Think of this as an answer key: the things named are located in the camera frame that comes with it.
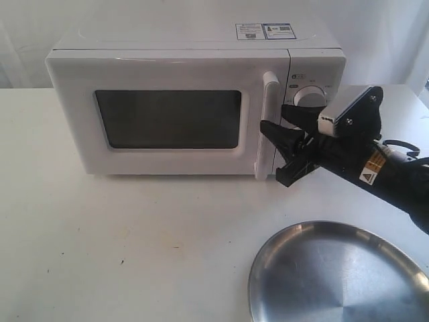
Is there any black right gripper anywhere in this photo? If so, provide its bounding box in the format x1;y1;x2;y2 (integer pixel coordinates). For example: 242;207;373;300
260;104;381;187

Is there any white microwave oven body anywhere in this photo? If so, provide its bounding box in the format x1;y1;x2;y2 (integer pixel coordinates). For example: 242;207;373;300
52;21;347;180

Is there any round stainless steel plate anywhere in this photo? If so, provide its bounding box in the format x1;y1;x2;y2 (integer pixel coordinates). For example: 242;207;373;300
247;221;428;321

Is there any grey appliance control knob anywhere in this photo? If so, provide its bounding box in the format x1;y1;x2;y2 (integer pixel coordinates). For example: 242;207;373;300
294;86;326;107

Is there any black camera cable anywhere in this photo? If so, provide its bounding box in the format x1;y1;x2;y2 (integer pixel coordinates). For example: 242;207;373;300
378;139;429;168

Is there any blue white label sticker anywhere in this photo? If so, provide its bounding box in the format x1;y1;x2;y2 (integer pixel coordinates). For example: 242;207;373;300
235;23;296;40

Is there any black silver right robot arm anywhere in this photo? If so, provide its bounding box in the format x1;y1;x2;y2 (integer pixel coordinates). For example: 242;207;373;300
260;103;428;233

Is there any white microwave door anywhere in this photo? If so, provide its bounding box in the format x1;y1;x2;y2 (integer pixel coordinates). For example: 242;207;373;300
46;50;290;180

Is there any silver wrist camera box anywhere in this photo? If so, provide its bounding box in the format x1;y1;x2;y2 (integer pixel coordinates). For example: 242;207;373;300
317;85;383;140

